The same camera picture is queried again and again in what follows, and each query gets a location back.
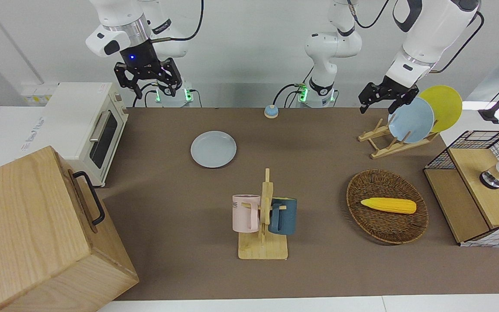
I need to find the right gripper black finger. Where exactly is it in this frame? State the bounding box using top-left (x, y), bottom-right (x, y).
top-left (157, 58), bottom-right (184, 98)
top-left (114, 63), bottom-right (143, 100)

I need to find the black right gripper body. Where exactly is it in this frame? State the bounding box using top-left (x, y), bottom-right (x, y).
top-left (119, 40), bottom-right (164, 81)

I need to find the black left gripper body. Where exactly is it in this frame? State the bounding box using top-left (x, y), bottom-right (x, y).
top-left (375, 75), bottom-right (420, 98)

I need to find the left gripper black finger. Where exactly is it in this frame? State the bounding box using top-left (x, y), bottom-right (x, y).
top-left (389, 89), bottom-right (419, 114)
top-left (358, 82), bottom-right (382, 114)

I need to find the gray plate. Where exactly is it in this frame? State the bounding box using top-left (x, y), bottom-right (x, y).
top-left (190, 131), bottom-right (237, 169)

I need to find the light blue plate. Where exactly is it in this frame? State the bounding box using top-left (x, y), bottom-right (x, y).
top-left (388, 96), bottom-right (435, 144)

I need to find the yellow plate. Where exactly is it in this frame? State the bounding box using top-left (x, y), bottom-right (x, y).
top-left (418, 85), bottom-right (463, 133)

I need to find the wooden plate rack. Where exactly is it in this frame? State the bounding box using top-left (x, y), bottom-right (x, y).
top-left (358, 118), bottom-right (441, 159)

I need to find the white toaster oven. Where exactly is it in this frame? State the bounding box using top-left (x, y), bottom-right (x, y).
top-left (33, 82), bottom-right (130, 188)

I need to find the brown table mat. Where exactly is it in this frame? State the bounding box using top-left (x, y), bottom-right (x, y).
top-left (100, 107), bottom-right (499, 301)

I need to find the yellow corn cob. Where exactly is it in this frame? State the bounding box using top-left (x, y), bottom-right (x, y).
top-left (360, 197), bottom-right (417, 215)

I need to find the grid pattern wooden shelf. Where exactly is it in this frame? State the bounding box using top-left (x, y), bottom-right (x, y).
top-left (423, 130), bottom-right (499, 247)

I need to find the brown wicker basket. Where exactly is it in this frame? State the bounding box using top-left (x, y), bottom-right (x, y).
top-left (346, 169), bottom-right (429, 245)

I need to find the dark blue mug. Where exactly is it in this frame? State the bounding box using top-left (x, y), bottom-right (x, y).
top-left (269, 198), bottom-right (298, 236)

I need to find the pink mug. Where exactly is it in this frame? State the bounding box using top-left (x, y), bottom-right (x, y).
top-left (232, 195), bottom-right (261, 233)

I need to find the large wooden box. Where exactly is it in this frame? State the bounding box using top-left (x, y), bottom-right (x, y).
top-left (0, 146), bottom-right (139, 312)

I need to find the wooden mug tree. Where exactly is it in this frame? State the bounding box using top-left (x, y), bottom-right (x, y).
top-left (238, 168), bottom-right (288, 260)

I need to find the black right base cable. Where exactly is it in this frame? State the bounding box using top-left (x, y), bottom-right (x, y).
top-left (133, 81), bottom-right (160, 107)

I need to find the black base cable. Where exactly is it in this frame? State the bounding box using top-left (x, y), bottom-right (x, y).
top-left (273, 82), bottom-right (307, 108)
top-left (133, 81), bottom-right (160, 107)

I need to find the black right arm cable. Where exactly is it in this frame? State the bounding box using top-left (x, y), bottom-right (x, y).
top-left (151, 0), bottom-right (204, 43)

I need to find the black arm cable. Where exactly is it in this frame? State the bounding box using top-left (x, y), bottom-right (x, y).
top-left (151, 0), bottom-right (204, 43)
top-left (429, 12), bottom-right (485, 73)

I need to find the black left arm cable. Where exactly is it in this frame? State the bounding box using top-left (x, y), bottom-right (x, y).
top-left (429, 12), bottom-right (485, 73)

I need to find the black left base cable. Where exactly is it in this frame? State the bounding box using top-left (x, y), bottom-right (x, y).
top-left (273, 82), bottom-right (307, 108)

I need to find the black box handle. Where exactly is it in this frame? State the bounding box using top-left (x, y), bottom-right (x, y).
top-left (73, 171), bottom-right (106, 226)

